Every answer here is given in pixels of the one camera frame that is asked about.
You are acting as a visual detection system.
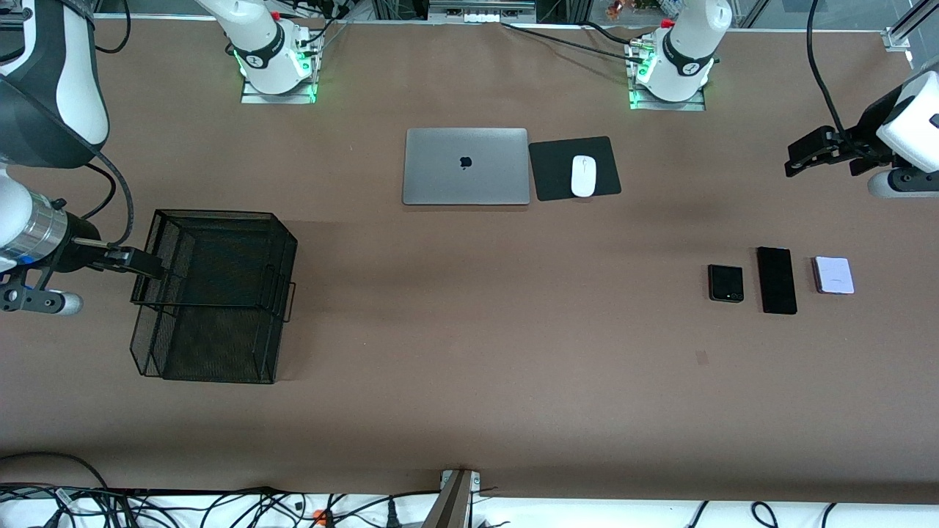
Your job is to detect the lavender white flip phone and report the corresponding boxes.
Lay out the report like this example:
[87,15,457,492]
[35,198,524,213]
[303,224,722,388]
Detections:
[812,256,855,296]

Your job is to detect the long black smartphone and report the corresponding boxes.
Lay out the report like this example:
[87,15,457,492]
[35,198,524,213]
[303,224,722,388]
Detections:
[757,246,798,315]

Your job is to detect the small black flip phone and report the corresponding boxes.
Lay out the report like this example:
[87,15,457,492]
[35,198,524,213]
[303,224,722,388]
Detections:
[708,264,745,303]

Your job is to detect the white computer mouse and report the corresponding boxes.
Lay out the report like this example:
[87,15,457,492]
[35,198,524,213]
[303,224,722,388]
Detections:
[571,155,597,198]

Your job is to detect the black mouse pad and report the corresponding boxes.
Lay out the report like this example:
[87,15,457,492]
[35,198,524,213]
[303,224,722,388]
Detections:
[528,136,622,202]

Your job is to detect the silver closed laptop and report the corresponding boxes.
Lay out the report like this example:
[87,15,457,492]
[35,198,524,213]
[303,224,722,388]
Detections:
[402,128,530,206]

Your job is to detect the white power strip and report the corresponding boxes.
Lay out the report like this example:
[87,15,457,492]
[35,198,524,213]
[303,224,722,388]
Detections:
[429,0,536,24]

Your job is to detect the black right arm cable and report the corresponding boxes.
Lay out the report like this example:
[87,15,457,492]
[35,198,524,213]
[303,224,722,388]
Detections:
[77,0,136,246]

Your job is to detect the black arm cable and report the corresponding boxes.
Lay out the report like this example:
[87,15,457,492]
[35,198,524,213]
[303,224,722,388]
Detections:
[807,0,855,140]
[77,0,136,246]

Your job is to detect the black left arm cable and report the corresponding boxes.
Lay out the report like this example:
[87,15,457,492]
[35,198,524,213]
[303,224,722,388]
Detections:
[807,0,855,140]

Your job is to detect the black wire mesh two-tier tray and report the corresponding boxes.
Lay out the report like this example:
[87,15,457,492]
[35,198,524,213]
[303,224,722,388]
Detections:
[130,209,298,384]

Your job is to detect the aluminium frame profile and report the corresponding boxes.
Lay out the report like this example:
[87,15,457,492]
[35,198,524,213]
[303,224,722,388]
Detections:
[883,0,939,52]

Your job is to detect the short black table cable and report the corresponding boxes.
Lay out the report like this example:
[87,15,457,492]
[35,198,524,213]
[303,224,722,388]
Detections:
[583,21,646,46]

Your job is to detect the long black table cable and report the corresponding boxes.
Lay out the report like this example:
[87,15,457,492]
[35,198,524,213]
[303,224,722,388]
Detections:
[501,22,643,65]

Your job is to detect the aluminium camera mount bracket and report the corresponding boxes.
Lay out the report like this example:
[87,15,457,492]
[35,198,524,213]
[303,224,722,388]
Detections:
[422,469,481,528]

